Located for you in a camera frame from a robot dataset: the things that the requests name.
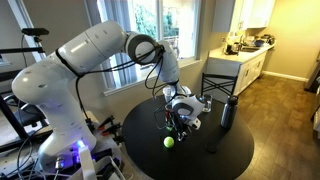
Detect black round can lid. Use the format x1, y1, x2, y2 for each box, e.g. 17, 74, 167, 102
204, 142, 220, 154

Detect grey curtain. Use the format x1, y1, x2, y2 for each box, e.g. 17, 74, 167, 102
99, 0, 138, 89

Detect black metal chair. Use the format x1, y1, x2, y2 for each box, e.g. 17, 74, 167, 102
200, 72, 239, 98

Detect white wall cabinets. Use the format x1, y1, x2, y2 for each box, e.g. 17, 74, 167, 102
211, 0, 277, 33

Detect black camera stand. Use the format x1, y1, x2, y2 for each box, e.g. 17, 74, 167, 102
0, 34, 47, 56

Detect clear drinking glass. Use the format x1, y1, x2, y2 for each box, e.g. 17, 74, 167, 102
162, 86, 177, 103
201, 93, 213, 113

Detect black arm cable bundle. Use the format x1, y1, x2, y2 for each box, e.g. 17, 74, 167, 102
54, 44, 183, 132

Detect robot base platform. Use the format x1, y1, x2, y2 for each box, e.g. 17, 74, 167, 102
54, 139, 116, 178

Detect window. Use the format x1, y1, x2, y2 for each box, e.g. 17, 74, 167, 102
96, 0, 203, 91

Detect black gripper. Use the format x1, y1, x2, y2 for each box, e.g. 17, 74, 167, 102
171, 112, 190, 143

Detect grey metal water bottle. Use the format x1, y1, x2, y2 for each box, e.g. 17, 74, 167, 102
220, 95, 240, 130

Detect green tennis ball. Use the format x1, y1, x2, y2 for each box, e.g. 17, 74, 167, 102
163, 136, 175, 149

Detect red handled clamp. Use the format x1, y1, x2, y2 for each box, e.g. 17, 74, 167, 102
101, 122, 123, 138
97, 114, 116, 131

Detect white slotted box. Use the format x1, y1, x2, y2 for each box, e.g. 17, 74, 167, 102
94, 154, 127, 180

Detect black metal frame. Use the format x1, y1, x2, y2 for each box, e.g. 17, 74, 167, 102
0, 69, 54, 154

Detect loose floor cables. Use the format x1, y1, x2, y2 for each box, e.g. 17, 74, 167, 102
0, 131, 46, 180

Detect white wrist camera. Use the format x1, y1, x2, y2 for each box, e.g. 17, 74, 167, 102
189, 116, 203, 131

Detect white kitchen counter cabinet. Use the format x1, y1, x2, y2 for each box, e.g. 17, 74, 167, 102
206, 41, 276, 98

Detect dark office chair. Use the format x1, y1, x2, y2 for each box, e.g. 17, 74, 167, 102
2, 94, 48, 130

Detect black stereo camera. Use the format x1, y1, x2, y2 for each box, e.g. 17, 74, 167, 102
21, 27, 50, 37

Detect black kitchen appliance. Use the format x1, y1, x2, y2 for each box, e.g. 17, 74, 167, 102
224, 41, 240, 56

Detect blue bowl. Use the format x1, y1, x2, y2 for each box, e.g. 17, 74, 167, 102
253, 39, 266, 48

